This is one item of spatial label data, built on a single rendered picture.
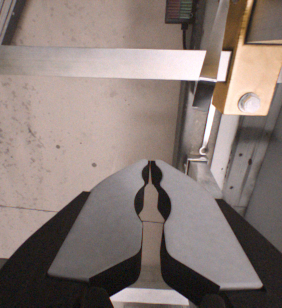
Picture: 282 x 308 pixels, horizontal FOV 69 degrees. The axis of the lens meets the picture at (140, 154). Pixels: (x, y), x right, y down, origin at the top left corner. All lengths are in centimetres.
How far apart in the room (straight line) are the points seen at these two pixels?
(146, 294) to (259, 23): 30
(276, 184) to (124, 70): 45
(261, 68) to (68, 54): 20
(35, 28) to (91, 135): 58
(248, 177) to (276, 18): 48
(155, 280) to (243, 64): 26
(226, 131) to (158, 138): 70
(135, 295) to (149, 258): 160
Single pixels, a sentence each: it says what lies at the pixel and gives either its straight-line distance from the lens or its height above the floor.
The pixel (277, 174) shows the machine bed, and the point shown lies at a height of 68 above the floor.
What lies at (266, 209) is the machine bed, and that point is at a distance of 62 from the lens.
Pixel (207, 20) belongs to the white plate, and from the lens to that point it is 38.
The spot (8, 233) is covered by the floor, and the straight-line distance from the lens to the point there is 202.
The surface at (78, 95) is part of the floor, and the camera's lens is 118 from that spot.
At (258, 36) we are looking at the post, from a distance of 23.
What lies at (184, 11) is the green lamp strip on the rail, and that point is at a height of 70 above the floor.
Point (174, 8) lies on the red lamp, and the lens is 40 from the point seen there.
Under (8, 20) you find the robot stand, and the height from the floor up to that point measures 15.
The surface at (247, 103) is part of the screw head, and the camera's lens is 25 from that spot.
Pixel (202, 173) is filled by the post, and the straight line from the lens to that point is 41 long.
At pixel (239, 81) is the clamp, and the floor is 87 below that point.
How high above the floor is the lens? 110
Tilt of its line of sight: 63 degrees down
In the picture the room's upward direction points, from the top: 175 degrees counter-clockwise
